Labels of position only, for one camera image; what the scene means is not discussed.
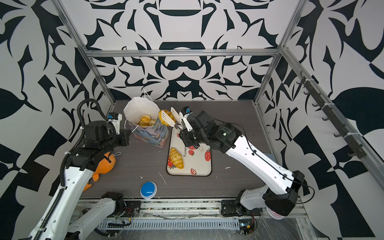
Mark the orange plush toy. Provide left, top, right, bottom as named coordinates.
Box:
left=92, top=152, right=116, bottom=182

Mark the white strawberry tray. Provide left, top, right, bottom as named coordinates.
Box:
left=167, top=129, right=212, bottom=177

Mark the blue push button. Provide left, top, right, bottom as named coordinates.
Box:
left=140, top=182, right=158, bottom=200

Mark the white slotted cable duct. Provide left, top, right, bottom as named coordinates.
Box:
left=97, top=219, right=240, bottom=231

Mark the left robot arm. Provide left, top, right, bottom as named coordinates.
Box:
left=27, top=119, right=128, bottom=240

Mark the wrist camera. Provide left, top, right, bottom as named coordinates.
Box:
left=107, top=112, right=123, bottom=135
left=179, top=107, right=193, bottom=132

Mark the pink push button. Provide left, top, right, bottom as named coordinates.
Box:
left=266, top=208, right=284, bottom=220

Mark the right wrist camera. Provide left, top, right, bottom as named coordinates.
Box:
left=179, top=107, right=193, bottom=132

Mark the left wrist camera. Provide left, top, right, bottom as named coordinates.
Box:
left=107, top=112, right=123, bottom=135

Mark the fake croissant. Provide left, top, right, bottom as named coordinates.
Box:
left=168, top=148, right=184, bottom=169
left=159, top=110, right=176, bottom=127

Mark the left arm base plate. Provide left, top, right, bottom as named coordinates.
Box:
left=119, top=201, right=141, bottom=217

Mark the black wall hook rack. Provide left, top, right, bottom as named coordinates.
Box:
left=297, top=73, right=367, bottom=159

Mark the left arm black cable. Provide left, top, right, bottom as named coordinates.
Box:
left=76, top=98, right=108, bottom=130

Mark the small green-lit circuit board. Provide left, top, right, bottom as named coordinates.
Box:
left=239, top=219, right=258, bottom=236

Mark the fake twisted bread roll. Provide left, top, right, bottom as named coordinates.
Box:
left=139, top=115, right=152, bottom=127

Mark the floral paper gift bag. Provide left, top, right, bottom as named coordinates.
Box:
left=124, top=90, right=169, bottom=148

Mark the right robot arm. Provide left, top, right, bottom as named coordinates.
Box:
left=160, top=107, right=305, bottom=220

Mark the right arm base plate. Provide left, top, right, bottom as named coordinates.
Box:
left=221, top=200, right=263, bottom=217

